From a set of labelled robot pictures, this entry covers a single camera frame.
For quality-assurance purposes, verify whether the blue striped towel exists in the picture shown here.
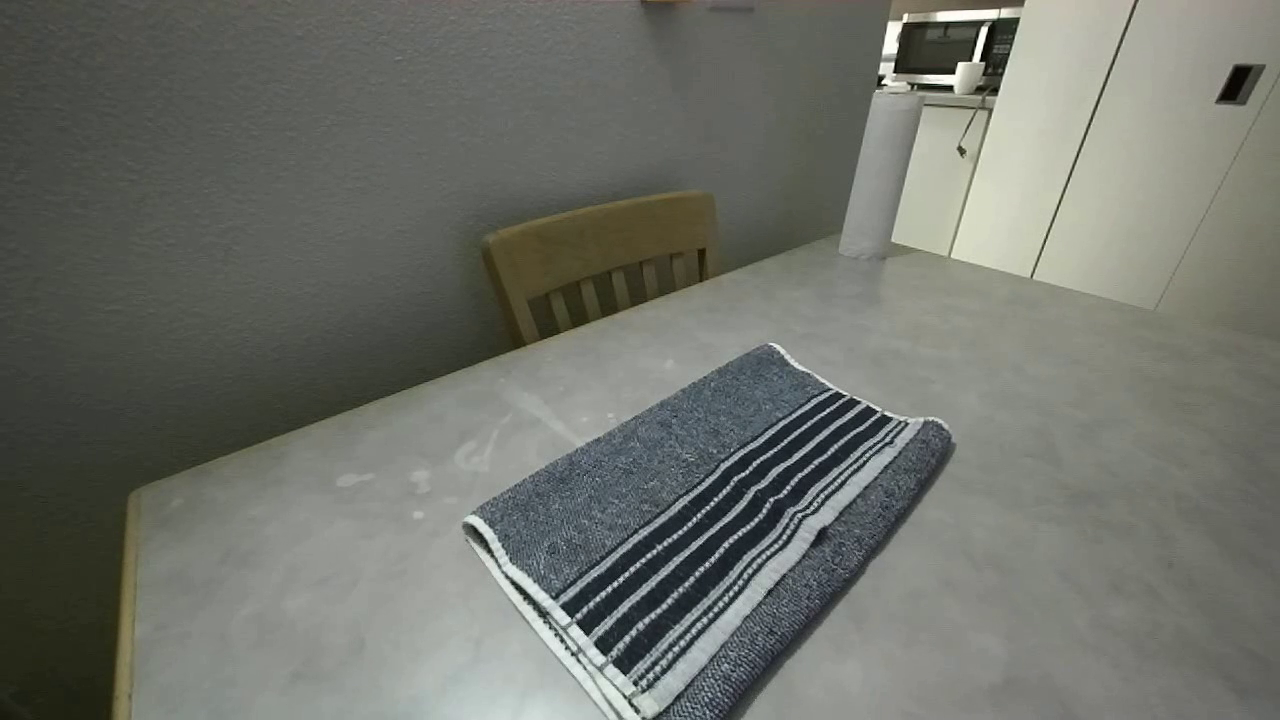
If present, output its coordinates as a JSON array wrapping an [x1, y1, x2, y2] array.
[[459, 342, 959, 720]]

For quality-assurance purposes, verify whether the wooden chair with curved backrest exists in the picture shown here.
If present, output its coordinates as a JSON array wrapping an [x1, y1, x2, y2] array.
[[481, 187, 722, 352]]

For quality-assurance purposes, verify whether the tall white cabinet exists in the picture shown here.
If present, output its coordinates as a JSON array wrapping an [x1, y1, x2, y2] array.
[[949, 0, 1280, 342]]

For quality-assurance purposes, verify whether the black square wall panel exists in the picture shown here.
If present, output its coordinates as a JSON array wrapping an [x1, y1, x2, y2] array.
[[1211, 61, 1268, 113]]

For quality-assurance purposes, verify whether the white lower cabinet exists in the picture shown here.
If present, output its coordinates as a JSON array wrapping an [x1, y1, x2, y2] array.
[[887, 100, 997, 262]]

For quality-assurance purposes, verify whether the microwave oven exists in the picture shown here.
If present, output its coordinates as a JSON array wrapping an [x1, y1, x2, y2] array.
[[884, 3, 1023, 97]]

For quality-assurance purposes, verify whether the white paper towel roll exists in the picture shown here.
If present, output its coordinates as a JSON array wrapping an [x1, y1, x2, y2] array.
[[838, 89, 929, 263]]

